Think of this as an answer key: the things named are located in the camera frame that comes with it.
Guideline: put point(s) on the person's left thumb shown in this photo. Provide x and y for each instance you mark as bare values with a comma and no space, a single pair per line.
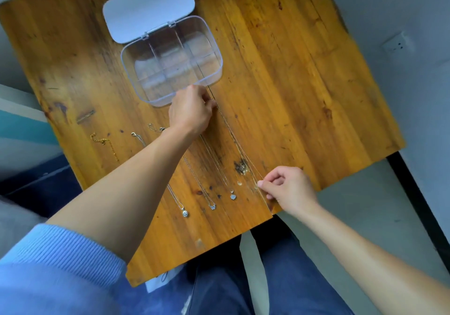
211,107

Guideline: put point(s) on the person's right hand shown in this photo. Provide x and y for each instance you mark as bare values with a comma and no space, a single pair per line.
293,190

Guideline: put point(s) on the white paper tag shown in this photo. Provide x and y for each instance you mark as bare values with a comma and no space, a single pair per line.
160,281

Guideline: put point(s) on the person's left hand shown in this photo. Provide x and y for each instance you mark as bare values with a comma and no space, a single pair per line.
188,112

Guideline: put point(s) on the person's left forearm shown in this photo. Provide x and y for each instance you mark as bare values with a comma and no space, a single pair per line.
126,191

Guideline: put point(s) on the clear compartment box white lid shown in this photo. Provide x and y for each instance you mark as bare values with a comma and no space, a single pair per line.
151,12

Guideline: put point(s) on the person's right thumb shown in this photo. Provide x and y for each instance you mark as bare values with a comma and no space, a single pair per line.
269,185

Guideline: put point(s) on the person's right forearm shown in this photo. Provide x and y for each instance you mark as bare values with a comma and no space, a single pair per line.
369,265

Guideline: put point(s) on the light blue knit sleeve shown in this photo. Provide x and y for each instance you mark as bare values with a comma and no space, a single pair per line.
52,272

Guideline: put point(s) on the blue jeans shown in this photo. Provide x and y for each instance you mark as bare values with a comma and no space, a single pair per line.
291,283

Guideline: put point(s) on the black baseboard strip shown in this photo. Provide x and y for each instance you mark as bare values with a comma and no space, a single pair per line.
418,198

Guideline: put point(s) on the white wall socket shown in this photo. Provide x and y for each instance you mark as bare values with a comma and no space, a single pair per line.
398,43

